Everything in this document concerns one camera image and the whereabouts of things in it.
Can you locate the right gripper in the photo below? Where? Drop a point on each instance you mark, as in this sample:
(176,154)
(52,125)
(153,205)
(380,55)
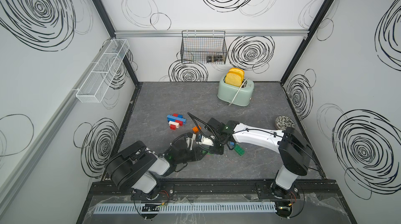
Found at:
(217,151)

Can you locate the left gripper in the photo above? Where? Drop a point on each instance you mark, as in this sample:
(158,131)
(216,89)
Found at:
(196,151)

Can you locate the orange rectangular brick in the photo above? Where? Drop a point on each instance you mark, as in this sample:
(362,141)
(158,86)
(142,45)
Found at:
(196,129)

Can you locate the red rectangular brick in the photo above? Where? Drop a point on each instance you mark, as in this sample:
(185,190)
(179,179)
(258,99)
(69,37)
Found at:
(179,122)

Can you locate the white rectangular brick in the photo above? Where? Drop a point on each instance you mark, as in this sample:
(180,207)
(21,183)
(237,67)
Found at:
(174,123)

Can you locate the light blue long brick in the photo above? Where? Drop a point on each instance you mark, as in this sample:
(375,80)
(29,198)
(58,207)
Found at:
(176,118)

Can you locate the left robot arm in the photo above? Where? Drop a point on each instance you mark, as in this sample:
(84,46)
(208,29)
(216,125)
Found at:
(138,167)

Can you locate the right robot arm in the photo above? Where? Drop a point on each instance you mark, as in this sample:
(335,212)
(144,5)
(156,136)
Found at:
(294,149)

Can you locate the mint green toaster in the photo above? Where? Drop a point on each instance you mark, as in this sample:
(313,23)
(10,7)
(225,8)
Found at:
(236,95)

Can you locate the green flat brick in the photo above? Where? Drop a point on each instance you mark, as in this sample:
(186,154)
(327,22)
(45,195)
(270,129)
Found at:
(239,150)

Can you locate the yellow toast slice front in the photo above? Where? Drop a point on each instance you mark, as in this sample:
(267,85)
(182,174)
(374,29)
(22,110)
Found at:
(233,79)

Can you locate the yellow toast slice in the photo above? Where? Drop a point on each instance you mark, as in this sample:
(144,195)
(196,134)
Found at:
(233,79)
(238,71)

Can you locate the yellow toast slice back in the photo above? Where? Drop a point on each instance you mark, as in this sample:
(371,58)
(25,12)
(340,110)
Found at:
(238,71)

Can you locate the dark object in basket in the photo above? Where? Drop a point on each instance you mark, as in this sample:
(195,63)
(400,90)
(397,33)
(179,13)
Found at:
(215,59)

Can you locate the speckled plate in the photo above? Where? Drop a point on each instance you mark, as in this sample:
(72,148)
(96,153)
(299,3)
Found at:
(283,122)

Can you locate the black wire basket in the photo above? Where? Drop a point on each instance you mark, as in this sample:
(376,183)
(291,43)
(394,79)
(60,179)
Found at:
(197,45)

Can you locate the white cable duct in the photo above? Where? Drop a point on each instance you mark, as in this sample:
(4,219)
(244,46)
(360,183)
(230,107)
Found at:
(185,208)

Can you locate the white wire shelf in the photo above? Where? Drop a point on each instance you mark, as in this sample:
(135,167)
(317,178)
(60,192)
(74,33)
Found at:
(105,68)

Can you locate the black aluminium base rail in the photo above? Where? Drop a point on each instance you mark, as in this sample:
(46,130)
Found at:
(176,186)

